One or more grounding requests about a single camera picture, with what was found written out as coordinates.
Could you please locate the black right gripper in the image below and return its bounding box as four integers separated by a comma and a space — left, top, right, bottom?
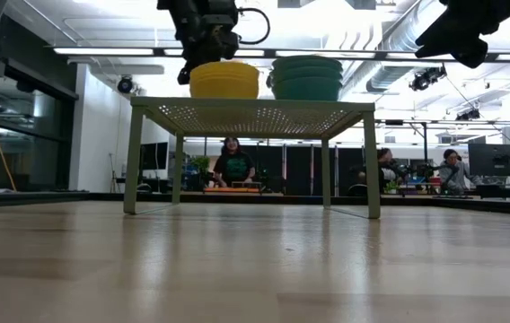
415, 0, 510, 69

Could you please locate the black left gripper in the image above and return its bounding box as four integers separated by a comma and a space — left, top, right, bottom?
156, 0, 241, 86

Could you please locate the overhead LED light bar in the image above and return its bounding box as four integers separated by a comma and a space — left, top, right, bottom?
52, 46, 510, 63

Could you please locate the black computer monitor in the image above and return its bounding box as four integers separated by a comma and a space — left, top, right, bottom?
139, 142, 170, 170
468, 143, 510, 178

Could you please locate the green potted plant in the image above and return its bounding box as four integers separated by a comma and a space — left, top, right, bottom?
190, 155, 212, 190

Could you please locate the person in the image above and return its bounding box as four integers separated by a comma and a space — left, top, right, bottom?
439, 148, 472, 196
212, 137, 257, 188
376, 147, 400, 195

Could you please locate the orange flat tray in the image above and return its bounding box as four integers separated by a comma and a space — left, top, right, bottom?
203, 180, 264, 195

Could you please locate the green perforated metal shelf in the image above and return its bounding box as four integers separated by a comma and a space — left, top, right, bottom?
123, 97, 382, 220

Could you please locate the black partition screen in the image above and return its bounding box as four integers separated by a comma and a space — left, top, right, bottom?
254, 144, 384, 197

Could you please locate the silver ventilation duct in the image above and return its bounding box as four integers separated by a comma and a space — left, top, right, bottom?
335, 0, 510, 93

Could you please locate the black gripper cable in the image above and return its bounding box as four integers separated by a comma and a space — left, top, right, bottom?
235, 7, 271, 46

